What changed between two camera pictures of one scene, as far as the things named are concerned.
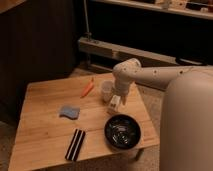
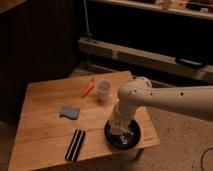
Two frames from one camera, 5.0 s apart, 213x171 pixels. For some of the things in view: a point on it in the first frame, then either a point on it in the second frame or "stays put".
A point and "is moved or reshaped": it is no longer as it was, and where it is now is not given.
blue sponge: [69, 111] stays put
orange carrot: [88, 88] stays put
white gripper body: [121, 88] to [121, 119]
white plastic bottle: [115, 102] is moved or reshaped
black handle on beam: [184, 60] stays put
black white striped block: [75, 145] stays put
